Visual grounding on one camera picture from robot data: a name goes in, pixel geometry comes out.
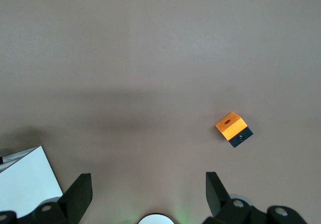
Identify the brown paper table cover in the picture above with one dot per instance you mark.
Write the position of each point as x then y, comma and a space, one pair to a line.
150, 58

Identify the orange black switch box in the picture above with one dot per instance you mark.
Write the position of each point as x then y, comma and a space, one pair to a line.
232, 128

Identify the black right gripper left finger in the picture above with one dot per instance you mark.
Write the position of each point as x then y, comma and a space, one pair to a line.
72, 201

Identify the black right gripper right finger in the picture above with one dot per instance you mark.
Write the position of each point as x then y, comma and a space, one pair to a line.
220, 201

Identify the white drawer cabinet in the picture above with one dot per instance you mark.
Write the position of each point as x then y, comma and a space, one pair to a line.
25, 178

